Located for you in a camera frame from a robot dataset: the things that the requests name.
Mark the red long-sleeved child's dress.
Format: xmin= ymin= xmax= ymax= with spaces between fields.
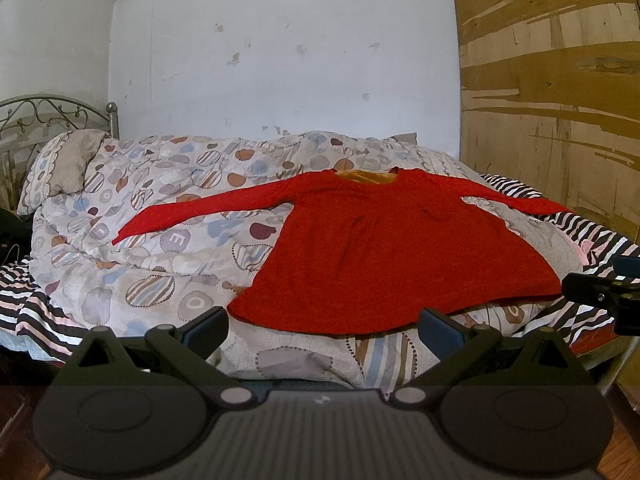
xmin=118 ymin=169 xmax=561 ymax=336

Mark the black white striped bedsheet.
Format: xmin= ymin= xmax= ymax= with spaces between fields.
xmin=1 ymin=165 xmax=639 ymax=384

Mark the grey metal headboard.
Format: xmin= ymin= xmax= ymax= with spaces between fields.
xmin=1 ymin=94 xmax=119 ymax=210

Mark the beige scalloped pillow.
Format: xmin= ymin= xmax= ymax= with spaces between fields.
xmin=16 ymin=129 xmax=108 ymax=216

